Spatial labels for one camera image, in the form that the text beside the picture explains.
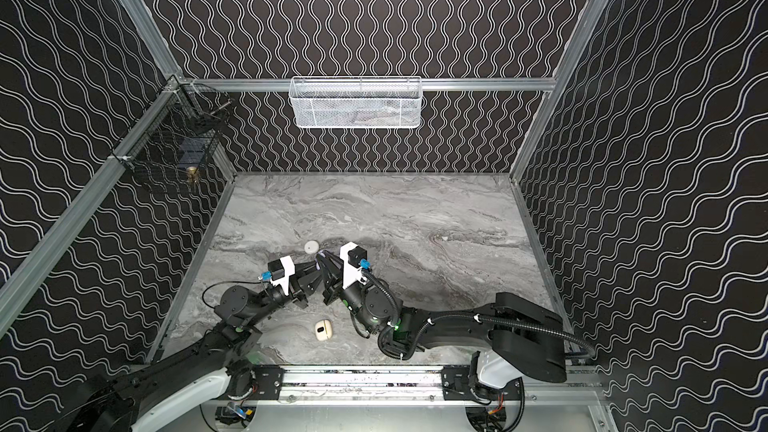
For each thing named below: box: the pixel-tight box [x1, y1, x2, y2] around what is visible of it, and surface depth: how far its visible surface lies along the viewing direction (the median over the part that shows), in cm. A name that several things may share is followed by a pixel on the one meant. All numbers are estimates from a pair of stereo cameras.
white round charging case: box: [304, 240, 319, 254], surface depth 100 cm
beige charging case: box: [315, 319, 333, 341], surface depth 83 cm
